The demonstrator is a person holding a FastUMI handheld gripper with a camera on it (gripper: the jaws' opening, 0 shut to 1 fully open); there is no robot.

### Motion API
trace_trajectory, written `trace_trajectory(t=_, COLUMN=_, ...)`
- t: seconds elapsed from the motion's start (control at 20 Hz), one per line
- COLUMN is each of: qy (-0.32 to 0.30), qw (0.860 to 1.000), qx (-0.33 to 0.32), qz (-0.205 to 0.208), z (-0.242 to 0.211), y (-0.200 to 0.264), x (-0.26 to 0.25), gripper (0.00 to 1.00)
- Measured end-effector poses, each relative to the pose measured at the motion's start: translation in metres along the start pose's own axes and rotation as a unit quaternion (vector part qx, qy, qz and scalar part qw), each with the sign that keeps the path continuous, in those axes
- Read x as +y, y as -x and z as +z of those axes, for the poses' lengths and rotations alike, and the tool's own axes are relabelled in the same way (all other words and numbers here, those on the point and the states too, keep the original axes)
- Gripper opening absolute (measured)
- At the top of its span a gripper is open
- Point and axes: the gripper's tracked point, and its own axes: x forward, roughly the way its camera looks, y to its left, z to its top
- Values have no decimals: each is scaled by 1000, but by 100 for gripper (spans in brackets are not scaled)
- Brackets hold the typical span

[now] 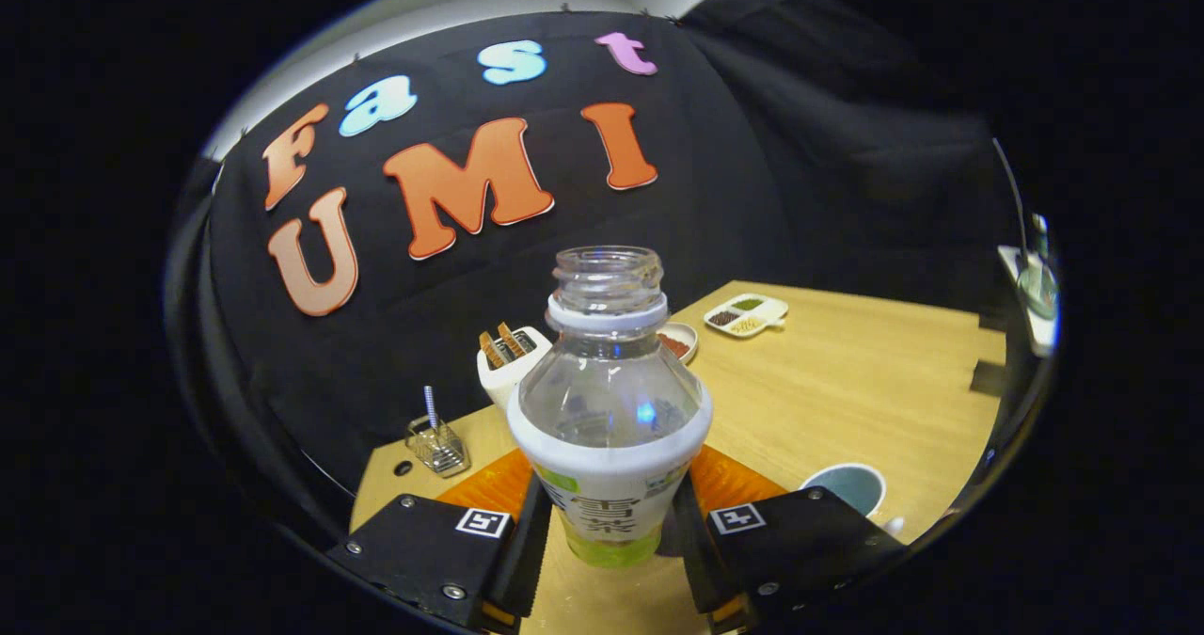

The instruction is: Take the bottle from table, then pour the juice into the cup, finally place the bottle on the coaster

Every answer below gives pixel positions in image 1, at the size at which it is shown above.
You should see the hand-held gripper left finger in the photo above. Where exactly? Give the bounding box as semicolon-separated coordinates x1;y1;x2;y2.
325;447;553;634

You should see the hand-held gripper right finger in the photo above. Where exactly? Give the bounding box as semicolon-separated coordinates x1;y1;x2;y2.
670;445;909;635

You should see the white cup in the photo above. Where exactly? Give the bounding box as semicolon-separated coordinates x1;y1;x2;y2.
800;463;906;537

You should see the clear plastic juice bottle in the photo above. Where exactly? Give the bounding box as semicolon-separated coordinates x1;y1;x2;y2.
506;246;714;569

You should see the white toaster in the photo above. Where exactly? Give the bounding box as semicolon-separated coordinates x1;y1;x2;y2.
476;326;554;415

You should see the oval plate with brown food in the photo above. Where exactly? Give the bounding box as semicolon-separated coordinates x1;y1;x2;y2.
657;322;700;365

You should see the wooden table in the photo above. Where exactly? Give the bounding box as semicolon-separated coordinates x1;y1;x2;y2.
350;280;1007;635

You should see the white divided dish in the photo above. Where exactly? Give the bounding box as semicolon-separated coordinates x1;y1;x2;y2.
703;293;789;339

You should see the black backdrop cloth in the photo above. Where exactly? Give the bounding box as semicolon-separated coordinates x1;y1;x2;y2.
165;0;1022;547

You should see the white side shelf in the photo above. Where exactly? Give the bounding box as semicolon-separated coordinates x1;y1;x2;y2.
997;212;1060;358

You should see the clear glass vessel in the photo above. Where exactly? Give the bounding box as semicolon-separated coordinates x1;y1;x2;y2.
1016;254;1059;321

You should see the wire mesh holder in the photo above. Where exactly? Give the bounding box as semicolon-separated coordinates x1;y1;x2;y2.
404;414;471;478

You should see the white cable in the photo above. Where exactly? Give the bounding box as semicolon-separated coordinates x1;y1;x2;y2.
299;450;358;501

